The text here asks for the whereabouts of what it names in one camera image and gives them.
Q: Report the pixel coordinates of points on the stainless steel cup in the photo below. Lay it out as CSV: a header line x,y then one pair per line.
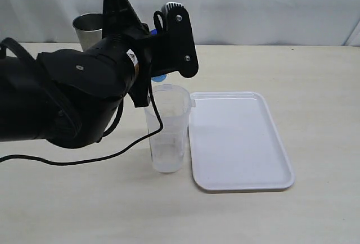
x,y
88,28

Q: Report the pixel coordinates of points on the blue container lid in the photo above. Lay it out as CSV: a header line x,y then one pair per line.
x,y
161,78

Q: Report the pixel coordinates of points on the white plastic tray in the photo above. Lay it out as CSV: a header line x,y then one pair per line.
x,y
235,146

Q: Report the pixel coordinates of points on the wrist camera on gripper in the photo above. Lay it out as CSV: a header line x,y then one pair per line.
x,y
170,5

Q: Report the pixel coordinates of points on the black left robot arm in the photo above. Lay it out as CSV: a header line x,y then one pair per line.
x,y
68,97

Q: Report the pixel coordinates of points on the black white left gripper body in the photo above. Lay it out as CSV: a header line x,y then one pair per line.
x,y
139,55

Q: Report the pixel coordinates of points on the clear plastic container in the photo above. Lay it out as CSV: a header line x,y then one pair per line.
x,y
168,146

